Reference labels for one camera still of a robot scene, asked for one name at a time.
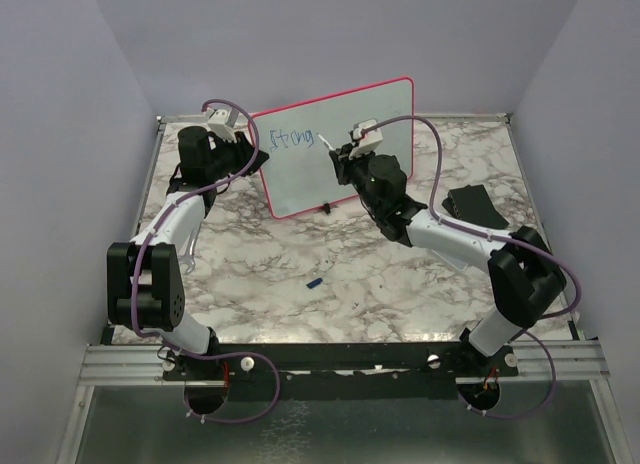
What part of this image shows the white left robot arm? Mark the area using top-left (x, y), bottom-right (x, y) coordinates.
top-left (106, 126), bottom-right (269, 379)

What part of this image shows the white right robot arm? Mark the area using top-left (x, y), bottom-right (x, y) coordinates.
top-left (328, 144), bottom-right (566, 375)

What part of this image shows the white blue whiteboard marker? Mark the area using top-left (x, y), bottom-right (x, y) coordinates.
top-left (317, 133), bottom-right (335, 152)

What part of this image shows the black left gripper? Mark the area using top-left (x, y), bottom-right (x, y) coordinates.
top-left (206, 129), bottom-right (268, 180)

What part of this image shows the blue marker cap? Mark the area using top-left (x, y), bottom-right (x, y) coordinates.
top-left (306, 278), bottom-right (323, 289)

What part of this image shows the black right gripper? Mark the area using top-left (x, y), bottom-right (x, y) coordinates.
top-left (331, 143), bottom-right (382, 217)

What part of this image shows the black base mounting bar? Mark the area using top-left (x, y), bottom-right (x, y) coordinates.
top-left (163, 341), bottom-right (518, 402)

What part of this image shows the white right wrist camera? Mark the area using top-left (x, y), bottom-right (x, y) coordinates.
top-left (349, 119), bottom-right (383, 160)

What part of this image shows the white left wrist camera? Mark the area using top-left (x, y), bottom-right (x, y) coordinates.
top-left (204, 108), bottom-right (239, 142)

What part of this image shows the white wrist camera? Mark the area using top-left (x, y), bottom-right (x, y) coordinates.
top-left (204, 108), bottom-right (239, 142)
top-left (349, 119), bottom-right (383, 160)

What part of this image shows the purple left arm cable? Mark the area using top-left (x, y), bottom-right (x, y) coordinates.
top-left (130, 98), bottom-right (284, 425)

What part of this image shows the white grey small box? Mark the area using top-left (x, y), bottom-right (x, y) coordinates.
top-left (431, 250), bottom-right (469, 272)

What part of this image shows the silver open-end wrench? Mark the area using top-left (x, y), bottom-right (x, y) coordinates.
top-left (179, 227), bottom-right (200, 275)

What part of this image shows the black network switch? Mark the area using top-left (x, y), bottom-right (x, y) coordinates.
top-left (442, 185), bottom-right (509, 230)

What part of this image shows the aluminium front rail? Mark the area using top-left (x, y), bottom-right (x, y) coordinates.
top-left (79, 344), bottom-right (174, 385)

